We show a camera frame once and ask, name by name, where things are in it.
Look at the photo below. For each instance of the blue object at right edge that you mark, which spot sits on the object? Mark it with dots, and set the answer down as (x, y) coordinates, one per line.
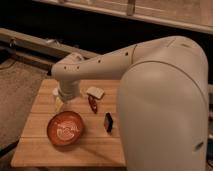
(210, 149)

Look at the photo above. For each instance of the dark rectangular eraser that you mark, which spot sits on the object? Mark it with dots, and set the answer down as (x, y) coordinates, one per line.
(108, 122)

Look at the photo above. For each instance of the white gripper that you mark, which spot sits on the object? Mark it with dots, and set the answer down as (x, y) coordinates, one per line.
(68, 90)

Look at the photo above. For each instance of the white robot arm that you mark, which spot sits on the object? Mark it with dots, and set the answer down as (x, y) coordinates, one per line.
(162, 100)

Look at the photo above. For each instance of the wooden board table top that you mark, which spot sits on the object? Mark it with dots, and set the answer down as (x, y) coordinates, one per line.
(96, 148)

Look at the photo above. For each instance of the red chili pepper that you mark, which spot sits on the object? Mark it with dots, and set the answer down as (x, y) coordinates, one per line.
(93, 104)

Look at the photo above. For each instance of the white sponge block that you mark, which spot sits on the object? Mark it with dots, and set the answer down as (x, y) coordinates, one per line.
(95, 92)

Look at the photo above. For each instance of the red ceramic bowl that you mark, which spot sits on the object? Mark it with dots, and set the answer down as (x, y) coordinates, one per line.
(65, 128)

